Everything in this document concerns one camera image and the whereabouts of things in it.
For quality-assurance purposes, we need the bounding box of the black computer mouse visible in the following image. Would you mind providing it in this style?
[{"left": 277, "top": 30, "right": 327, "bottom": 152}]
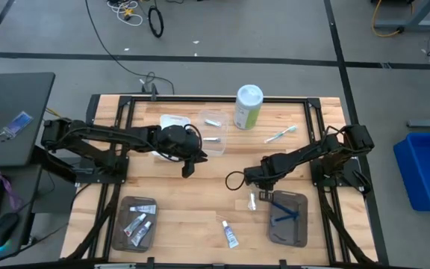
[{"left": 0, "top": 212, "right": 20, "bottom": 250}]

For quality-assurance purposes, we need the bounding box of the purple lanyard with badge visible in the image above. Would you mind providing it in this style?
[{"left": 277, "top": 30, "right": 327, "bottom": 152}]
[{"left": 0, "top": 111, "right": 34, "bottom": 212}]

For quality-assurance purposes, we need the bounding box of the clear plastic container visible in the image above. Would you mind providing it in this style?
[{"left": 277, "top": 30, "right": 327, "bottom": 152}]
[{"left": 196, "top": 109, "right": 231, "bottom": 156}]

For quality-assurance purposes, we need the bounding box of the white floor cable bundle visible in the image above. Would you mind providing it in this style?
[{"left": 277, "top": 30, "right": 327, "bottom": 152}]
[{"left": 106, "top": 0, "right": 144, "bottom": 28}]

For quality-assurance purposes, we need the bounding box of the grey metal table stand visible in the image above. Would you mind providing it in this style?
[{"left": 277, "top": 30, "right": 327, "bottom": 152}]
[{"left": 373, "top": 0, "right": 430, "bottom": 33}]

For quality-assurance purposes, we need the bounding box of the white travel toothpaste tube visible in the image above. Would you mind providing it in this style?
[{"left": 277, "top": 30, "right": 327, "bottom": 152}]
[
  {"left": 123, "top": 212, "right": 148, "bottom": 238},
  {"left": 130, "top": 220, "right": 153, "bottom": 248},
  {"left": 129, "top": 204, "right": 158, "bottom": 215},
  {"left": 220, "top": 220, "right": 240, "bottom": 250}
]

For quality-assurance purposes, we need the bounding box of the grey plastic tray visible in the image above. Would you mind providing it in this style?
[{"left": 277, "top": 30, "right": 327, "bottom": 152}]
[
  {"left": 267, "top": 190, "right": 310, "bottom": 249},
  {"left": 110, "top": 196, "right": 159, "bottom": 253}
]

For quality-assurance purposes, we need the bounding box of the blue plastic bin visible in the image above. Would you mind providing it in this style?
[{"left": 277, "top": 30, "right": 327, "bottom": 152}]
[{"left": 393, "top": 132, "right": 430, "bottom": 212}]

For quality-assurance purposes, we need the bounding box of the black aluminium rig frame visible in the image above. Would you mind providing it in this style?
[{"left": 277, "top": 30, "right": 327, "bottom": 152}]
[{"left": 63, "top": 93, "right": 380, "bottom": 269}]

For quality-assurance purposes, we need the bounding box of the dark blue toothbrush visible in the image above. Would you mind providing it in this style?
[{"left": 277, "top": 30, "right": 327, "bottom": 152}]
[{"left": 270, "top": 212, "right": 299, "bottom": 226}]

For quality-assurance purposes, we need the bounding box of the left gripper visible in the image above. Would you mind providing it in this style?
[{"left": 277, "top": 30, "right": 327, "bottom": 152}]
[{"left": 158, "top": 124, "right": 209, "bottom": 179}]

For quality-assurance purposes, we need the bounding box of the black coiled floor cable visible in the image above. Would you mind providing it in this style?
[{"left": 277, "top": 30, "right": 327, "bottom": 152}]
[{"left": 147, "top": 6, "right": 165, "bottom": 39}]

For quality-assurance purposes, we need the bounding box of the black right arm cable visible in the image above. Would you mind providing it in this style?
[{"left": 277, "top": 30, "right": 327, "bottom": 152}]
[{"left": 225, "top": 170, "right": 247, "bottom": 192}]

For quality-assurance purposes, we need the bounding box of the white bin with handle hole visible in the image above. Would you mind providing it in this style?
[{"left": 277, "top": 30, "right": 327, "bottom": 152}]
[{"left": 150, "top": 114, "right": 193, "bottom": 162}]

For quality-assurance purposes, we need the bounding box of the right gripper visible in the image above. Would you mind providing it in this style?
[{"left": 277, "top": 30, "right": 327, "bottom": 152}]
[{"left": 243, "top": 164, "right": 278, "bottom": 202}]

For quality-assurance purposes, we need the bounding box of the dark grey desk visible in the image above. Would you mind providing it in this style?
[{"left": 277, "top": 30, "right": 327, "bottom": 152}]
[{"left": 0, "top": 72, "right": 78, "bottom": 261}]

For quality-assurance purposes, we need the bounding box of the white green wipes canister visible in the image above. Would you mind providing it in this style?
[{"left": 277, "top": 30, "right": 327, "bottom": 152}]
[{"left": 233, "top": 84, "right": 264, "bottom": 131}]

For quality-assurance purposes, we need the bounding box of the teal and white toothbrush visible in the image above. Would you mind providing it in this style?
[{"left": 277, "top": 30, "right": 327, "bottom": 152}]
[{"left": 264, "top": 125, "right": 299, "bottom": 145}]

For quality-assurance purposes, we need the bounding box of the clear toiletry packet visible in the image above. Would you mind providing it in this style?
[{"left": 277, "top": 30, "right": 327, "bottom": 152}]
[{"left": 247, "top": 188, "right": 258, "bottom": 211}]

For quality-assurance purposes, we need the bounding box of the blue and white toothbrush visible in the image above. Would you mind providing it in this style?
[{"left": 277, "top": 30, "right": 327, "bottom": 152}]
[{"left": 270, "top": 201, "right": 300, "bottom": 218}]

